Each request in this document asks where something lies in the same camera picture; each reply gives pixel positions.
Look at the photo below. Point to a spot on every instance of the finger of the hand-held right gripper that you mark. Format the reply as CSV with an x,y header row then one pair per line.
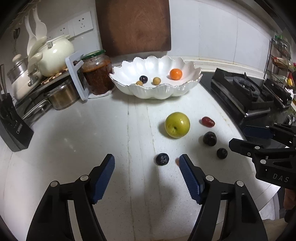
x,y
256,132
242,148

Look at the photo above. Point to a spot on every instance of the cream ceramic kettle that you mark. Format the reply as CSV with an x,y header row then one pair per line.
x,y
55,53

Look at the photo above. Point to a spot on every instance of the dark purple plum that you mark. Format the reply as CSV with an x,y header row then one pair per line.
x,y
209,138

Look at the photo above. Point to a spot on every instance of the orange tangerine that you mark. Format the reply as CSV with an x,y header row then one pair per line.
x,y
176,74

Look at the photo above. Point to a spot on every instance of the blueberry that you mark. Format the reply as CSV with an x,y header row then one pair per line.
x,y
161,159

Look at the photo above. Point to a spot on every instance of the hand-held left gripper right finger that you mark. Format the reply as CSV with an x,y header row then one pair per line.
x,y
190,180

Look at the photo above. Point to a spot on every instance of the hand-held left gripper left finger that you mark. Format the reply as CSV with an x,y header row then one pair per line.
x,y
104,178

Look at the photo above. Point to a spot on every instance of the white rice spatula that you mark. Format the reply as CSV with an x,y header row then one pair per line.
x,y
40,25
30,39

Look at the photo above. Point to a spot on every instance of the small red grape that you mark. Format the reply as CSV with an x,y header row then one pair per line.
x,y
177,161

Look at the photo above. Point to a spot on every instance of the dark red date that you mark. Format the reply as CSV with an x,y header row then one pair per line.
x,y
207,121

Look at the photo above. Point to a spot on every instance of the glass jar of red sauce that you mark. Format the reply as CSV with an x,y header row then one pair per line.
x,y
97,74

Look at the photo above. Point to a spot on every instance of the white plastic stand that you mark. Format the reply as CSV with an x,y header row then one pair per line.
x,y
74,76

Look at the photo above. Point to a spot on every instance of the white pot with steel lid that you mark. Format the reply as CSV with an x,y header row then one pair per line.
x,y
20,76

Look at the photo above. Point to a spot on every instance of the dark purple grape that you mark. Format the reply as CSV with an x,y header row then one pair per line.
x,y
144,79

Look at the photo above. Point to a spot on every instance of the white scalloped bowl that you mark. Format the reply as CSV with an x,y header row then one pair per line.
x,y
157,67

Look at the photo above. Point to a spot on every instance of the white wall socket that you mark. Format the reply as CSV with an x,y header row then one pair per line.
x,y
81,22
59,30

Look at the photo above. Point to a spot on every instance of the person's right hand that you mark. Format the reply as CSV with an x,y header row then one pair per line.
x,y
289,200

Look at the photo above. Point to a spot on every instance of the tan longan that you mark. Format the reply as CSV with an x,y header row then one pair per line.
x,y
139,83
156,80

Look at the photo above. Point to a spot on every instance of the stainless steel pot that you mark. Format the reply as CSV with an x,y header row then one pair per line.
x,y
64,95

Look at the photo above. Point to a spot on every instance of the green apple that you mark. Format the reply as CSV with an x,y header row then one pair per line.
x,y
177,125

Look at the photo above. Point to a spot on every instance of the small black grape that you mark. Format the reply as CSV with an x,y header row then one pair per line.
x,y
222,153

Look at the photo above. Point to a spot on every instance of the brown wooden cutting board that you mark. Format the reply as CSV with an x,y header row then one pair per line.
x,y
134,27

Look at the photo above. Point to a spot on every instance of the black gas stove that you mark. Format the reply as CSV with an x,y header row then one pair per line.
x,y
231,111

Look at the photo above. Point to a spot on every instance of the black knife block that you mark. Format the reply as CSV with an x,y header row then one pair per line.
x,y
13,129

